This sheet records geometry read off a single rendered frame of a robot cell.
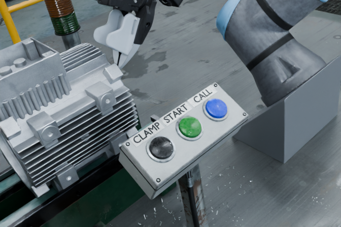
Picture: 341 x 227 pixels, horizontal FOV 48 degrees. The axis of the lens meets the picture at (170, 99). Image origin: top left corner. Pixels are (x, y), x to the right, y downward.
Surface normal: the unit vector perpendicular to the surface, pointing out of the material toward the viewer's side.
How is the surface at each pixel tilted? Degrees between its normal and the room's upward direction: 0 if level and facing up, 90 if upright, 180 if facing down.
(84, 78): 32
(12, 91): 90
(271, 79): 65
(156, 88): 0
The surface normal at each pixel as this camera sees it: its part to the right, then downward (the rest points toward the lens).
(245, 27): -0.50, 0.25
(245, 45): -0.62, 0.36
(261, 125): -0.73, 0.47
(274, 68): -0.59, -0.06
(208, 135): 0.20, -0.54
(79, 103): -0.15, -0.82
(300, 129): 0.66, 0.33
